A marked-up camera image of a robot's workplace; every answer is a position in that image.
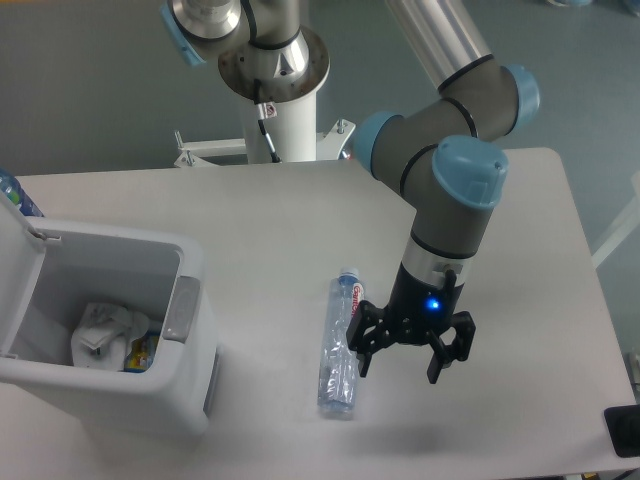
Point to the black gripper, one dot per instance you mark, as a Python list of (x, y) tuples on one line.
[(417, 313)]

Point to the crushed clear plastic bottle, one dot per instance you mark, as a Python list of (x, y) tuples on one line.
[(338, 367)]

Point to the white paper wrapper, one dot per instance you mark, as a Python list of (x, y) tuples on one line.
[(104, 336)]

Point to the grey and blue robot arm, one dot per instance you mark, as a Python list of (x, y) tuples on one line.
[(442, 161)]

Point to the white plastic trash can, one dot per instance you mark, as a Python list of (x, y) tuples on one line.
[(51, 270)]

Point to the black device at table edge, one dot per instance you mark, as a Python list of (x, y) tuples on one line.
[(623, 426)]

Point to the blue yellow snack packet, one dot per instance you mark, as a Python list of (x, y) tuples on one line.
[(142, 354)]

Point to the blue bottle behind bin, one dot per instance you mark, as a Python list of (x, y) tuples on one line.
[(13, 190)]

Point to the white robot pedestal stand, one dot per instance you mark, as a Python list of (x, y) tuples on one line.
[(276, 91)]

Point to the white frame leg at right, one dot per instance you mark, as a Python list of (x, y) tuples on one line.
[(619, 229)]

